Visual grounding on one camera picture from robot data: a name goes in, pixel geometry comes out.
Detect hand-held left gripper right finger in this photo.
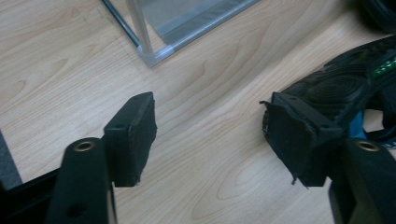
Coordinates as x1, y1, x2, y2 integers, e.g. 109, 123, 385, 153
260, 91, 344, 189

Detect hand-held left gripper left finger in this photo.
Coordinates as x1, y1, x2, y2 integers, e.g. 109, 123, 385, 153
103, 91, 158, 188

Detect black sports sandal green tab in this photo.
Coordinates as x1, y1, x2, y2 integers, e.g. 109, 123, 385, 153
281, 35, 396, 150

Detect metal shoe rack grey shelves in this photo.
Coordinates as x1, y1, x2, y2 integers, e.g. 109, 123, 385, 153
101, 0, 261, 69

